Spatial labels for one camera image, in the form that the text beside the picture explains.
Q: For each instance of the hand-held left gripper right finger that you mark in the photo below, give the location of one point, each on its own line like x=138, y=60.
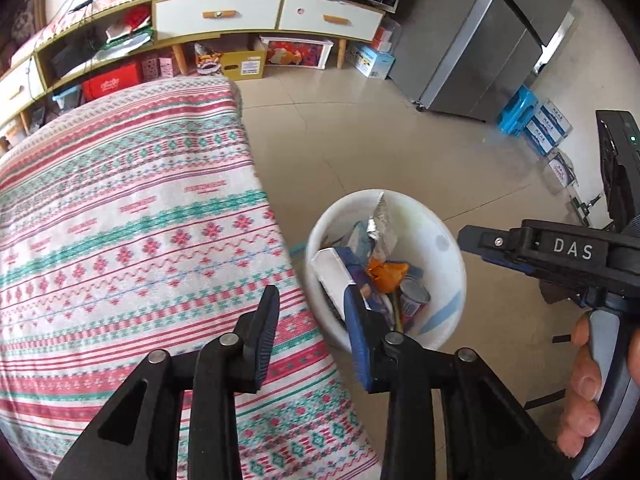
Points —
x=357, y=335

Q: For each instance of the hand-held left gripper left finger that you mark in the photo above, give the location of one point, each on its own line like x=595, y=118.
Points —
x=265, y=332

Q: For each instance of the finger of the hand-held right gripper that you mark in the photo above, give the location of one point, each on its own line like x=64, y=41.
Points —
x=487, y=242
x=520, y=266

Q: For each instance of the white plastic bucket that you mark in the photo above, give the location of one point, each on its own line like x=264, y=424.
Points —
x=440, y=270

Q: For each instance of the red drink can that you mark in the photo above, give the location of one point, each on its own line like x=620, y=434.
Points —
x=414, y=300

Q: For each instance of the person's right hand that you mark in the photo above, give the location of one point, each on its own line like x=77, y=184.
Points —
x=582, y=395

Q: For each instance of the orange peel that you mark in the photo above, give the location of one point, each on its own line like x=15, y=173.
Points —
x=385, y=275

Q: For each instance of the bottled water pack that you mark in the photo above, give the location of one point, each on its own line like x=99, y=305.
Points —
x=562, y=170

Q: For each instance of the silver foil wrapper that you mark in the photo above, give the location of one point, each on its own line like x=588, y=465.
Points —
x=384, y=225

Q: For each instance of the blue plastic stool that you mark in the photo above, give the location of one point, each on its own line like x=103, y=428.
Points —
x=515, y=110

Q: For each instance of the red green patterned tablecloth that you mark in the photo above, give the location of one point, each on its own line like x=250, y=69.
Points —
x=125, y=240

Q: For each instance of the grey refrigerator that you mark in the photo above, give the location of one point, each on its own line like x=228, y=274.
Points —
x=475, y=45

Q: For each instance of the clear plastic storage bin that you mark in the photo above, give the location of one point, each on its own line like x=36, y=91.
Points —
x=385, y=35

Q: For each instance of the wooden TV cabinet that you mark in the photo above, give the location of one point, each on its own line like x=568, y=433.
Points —
x=341, y=52

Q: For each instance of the yellow cardboard box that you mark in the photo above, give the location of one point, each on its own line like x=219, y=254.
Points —
x=245, y=65

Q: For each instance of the printed plastic storage box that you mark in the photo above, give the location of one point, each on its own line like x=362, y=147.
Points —
x=295, y=52

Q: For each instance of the white cabinet drawer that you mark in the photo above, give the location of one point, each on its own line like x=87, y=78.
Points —
x=330, y=17
x=215, y=12
x=20, y=87

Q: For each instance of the colourful snack bag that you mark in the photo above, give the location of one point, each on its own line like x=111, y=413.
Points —
x=207, y=59

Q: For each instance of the pink small boxes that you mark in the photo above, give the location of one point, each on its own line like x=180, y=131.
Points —
x=159, y=66

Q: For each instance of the red gift box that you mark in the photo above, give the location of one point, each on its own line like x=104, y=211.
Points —
x=112, y=82

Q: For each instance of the green white bag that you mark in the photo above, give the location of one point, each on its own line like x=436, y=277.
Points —
x=125, y=42

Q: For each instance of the red cloth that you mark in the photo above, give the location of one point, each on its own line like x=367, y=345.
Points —
x=137, y=17

